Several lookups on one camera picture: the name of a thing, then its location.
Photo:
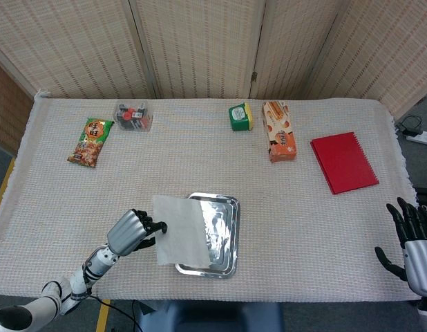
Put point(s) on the white woven tablecloth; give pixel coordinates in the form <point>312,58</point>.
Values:
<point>206,162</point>

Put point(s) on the white power strip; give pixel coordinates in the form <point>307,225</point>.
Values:
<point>422,138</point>

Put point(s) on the red spiral notebook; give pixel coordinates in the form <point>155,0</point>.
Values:
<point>344,162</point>

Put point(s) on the green and orange snack bag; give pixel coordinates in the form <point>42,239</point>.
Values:
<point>90,143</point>

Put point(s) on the green and yellow box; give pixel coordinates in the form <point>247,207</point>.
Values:
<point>239,117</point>

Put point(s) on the orange biscuit box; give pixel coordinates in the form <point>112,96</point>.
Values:
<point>281,135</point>

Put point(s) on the beige woven folding screen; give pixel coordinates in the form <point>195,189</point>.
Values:
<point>199,45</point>

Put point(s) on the white paper sheet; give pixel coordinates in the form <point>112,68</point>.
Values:
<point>180,231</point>

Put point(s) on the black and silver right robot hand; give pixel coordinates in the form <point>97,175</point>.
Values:
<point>419,263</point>

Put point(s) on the brown woven panel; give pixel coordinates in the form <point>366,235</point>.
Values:
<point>9,110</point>

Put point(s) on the clear plastic box of batteries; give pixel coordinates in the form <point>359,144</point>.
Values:
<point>133,117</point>

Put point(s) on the brass screen hinge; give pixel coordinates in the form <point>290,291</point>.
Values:
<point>254,76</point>

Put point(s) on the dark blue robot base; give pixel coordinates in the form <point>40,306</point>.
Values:
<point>206,316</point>

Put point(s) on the shiny metal tray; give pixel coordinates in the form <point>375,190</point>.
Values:
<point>222,235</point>

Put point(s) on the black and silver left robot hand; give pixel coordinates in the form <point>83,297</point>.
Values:
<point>125,235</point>

